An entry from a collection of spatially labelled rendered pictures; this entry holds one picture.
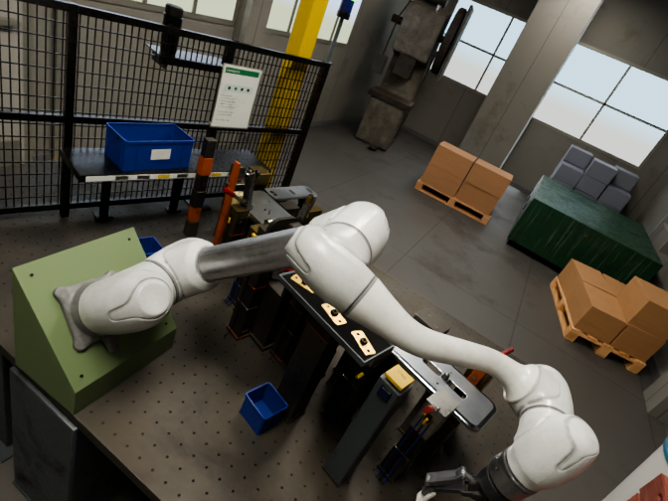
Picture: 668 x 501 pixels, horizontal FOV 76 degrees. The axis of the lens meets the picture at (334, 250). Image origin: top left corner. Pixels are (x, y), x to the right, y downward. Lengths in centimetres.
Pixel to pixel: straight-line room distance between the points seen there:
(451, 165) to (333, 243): 528
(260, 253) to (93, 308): 45
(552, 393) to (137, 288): 98
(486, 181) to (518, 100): 245
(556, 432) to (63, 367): 117
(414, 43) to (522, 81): 211
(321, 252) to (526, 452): 54
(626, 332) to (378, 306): 404
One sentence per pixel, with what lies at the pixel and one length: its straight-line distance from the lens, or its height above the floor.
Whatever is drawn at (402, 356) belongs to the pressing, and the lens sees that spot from 148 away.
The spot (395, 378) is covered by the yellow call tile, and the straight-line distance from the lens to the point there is 115.
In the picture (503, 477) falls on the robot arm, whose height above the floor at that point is 125.
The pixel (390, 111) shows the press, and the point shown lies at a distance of 709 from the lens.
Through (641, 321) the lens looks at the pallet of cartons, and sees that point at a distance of 472.
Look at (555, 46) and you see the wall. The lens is 817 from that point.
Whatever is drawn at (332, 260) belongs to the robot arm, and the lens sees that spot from 80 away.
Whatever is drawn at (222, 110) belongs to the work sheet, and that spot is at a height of 123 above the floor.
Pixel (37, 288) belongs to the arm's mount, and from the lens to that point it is 135.
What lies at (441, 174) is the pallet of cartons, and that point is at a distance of 611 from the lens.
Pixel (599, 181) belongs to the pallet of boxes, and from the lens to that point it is 801.
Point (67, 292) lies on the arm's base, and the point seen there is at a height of 100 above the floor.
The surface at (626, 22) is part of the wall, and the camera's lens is 888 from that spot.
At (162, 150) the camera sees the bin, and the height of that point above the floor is 112.
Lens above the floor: 191
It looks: 30 degrees down
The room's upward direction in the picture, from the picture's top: 24 degrees clockwise
